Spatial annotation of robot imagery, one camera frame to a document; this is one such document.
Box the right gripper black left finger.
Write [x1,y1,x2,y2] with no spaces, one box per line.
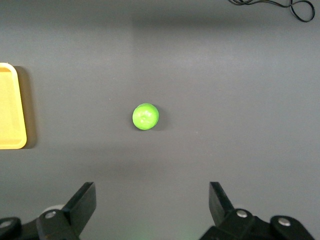
[0,181,97,240]

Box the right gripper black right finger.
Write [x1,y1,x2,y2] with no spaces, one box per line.
[199,181,316,240]

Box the green apple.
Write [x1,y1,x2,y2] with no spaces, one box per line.
[132,102,160,131]

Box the yellow plastic tray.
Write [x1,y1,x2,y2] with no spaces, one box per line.
[0,62,28,150]

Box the loose black cable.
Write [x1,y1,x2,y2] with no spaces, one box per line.
[228,0,314,23]

